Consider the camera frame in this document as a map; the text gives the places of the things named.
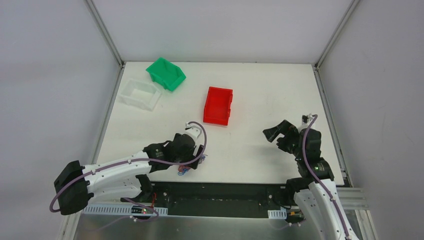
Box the purple wire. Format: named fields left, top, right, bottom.
left=185, top=153, right=209, bottom=173

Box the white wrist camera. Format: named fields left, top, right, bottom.
left=184, top=122, right=203, bottom=141
left=298, top=113, right=314, bottom=132

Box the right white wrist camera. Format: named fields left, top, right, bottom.
left=298, top=113, right=314, bottom=132

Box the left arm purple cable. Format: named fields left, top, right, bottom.
left=49, top=121, right=208, bottom=214

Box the green plastic bin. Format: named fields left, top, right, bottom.
left=146, top=57, right=187, bottom=92

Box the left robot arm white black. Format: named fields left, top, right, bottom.
left=49, top=127, right=206, bottom=216

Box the clear plastic bin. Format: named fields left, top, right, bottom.
left=117, top=78, right=162, bottom=111

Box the red plastic bin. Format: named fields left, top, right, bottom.
left=203, top=86, right=233, bottom=126

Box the slotted cable duct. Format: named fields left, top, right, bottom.
left=82, top=203, right=168, bottom=217
left=267, top=208, right=287, bottom=220

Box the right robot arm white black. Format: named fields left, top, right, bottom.
left=262, top=114, right=358, bottom=240

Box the left slotted cable duct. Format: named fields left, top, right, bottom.
left=82, top=203, right=168, bottom=217

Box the right slotted cable duct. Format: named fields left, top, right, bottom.
left=267, top=208, right=287, bottom=220

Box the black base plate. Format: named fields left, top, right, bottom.
left=134, top=181, right=295, bottom=219

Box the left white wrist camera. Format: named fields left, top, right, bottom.
left=184, top=122, right=203, bottom=141

